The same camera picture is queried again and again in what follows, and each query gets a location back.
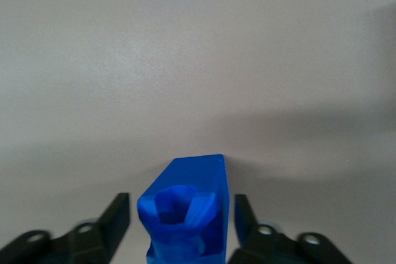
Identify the blue plastic insert part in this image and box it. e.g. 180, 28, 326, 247
137, 153, 231, 264

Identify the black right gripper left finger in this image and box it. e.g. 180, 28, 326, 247
0, 192, 131, 264

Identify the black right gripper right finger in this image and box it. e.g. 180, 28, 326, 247
227, 194, 352, 264

